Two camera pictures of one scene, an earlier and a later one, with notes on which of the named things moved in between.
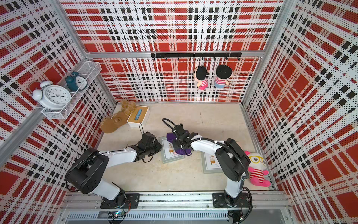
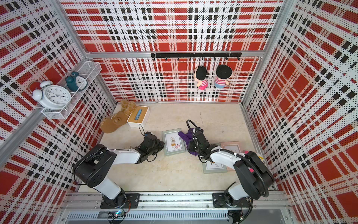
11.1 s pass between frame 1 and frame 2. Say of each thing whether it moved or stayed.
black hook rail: stayed
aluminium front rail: stayed
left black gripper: stayed
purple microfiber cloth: moved
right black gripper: moved
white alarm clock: stayed
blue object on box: stayed
